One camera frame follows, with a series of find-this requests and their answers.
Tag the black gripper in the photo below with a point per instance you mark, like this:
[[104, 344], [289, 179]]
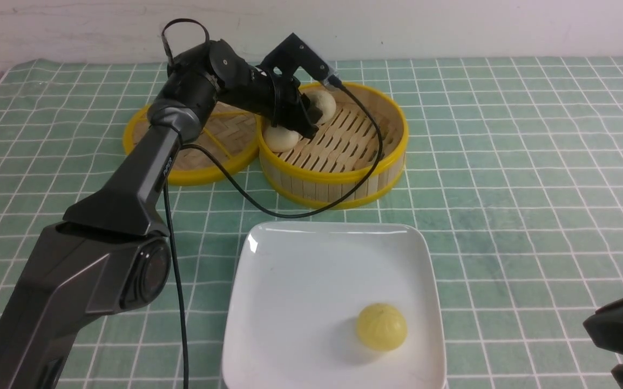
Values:
[[277, 97]]

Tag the white steamed bun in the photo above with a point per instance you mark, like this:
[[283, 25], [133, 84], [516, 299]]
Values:
[[279, 139], [321, 105]]

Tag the yellow steamed bun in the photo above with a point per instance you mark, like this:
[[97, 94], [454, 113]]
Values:
[[381, 327]]

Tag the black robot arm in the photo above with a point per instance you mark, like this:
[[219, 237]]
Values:
[[109, 254]]

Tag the white square plate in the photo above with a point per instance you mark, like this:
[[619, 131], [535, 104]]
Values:
[[298, 289]]

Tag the yellow bamboo steamer lid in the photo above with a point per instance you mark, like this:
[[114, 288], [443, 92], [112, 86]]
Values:
[[230, 135]]

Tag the yellow bamboo steamer basket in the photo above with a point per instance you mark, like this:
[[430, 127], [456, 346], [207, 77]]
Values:
[[360, 154]]

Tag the green checkered tablecloth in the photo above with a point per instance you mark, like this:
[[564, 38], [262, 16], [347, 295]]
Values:
[[514, 176]]

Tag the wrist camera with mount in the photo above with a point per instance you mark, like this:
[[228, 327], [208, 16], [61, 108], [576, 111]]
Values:
[[293, 53]]

